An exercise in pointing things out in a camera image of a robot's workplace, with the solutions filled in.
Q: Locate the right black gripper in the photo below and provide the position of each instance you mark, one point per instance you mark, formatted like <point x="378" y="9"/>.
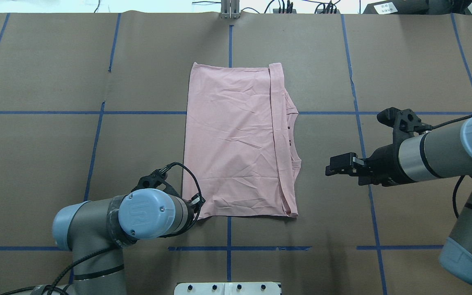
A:
<point x="383" y="166"/>

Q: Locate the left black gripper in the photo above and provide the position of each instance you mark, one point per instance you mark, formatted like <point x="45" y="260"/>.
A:
<point x="198" y="202"/>

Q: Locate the pink Snoopy t-shirt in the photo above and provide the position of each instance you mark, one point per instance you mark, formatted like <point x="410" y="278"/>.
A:
<point x="239" y="141"/>

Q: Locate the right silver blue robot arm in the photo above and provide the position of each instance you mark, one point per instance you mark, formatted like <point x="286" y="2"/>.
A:
<point x="419" y="153"/>

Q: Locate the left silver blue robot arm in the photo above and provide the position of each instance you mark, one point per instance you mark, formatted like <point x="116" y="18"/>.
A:
<point x="97" y="232"/>

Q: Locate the black box with label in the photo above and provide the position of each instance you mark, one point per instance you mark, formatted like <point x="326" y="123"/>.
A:
<point x="401" y="7"/>

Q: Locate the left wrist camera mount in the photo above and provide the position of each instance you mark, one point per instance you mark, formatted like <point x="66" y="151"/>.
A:
<point x="156" y="180"/>

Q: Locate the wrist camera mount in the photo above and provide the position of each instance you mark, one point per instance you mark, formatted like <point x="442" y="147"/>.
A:
<point x="405" y="123"/>
<point x="156" y="180"/>

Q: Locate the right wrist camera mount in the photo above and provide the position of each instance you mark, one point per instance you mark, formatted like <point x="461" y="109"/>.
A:
<point x="405" y="123"/>

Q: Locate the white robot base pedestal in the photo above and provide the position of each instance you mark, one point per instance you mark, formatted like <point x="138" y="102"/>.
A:
<point x="229" y="288"/>

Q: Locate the aluminium frame post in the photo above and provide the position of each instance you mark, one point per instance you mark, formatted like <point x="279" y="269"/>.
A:
<point x="230" y="9"/>

